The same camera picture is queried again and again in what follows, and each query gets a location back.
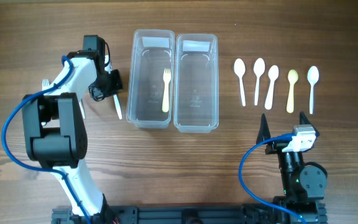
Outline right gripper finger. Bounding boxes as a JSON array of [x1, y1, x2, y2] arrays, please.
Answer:
[[300, 111, 319, 137], [256, 113, 271, 144]]

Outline left clear plastic container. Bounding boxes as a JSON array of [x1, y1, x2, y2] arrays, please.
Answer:
[[126, 29, 175, 129]]

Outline slim white plastic fork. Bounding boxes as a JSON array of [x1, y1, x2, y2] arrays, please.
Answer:
[[78, 100, 86, 119]]

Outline yellow plastic spoon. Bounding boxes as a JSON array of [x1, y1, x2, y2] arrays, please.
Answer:
[[287, 70, 298, 113]]

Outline clear white plastic fork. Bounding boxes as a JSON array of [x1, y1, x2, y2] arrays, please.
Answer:
[[42, 79, 50, 91]]

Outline right clear plastic container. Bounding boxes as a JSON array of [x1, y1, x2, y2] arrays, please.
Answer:
[[173, 34, 219, 133]]

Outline translucent white plastic spoon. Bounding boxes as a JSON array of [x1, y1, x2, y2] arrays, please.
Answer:
[[307, 66, 319, 114]]

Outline wide white plastic spoon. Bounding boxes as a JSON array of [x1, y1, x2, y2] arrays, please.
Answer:
[[264, 65, 279, 110]]

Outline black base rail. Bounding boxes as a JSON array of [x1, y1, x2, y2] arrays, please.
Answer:
[[51, 203, 328, 224]]

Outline yellow plastic fork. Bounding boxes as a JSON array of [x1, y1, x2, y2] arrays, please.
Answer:
[[162, 68, 171, 113]]

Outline clear plastic container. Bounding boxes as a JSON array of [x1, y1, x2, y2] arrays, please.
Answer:
[[126, 29, 175, 129], [173, 34, 219, 133]]

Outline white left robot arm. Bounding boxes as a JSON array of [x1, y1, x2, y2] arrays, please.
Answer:
[[22, 50, 118, 223]]

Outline cream plastic spoon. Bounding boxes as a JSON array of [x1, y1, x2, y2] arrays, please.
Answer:
[[234, 58, 246, 107]]

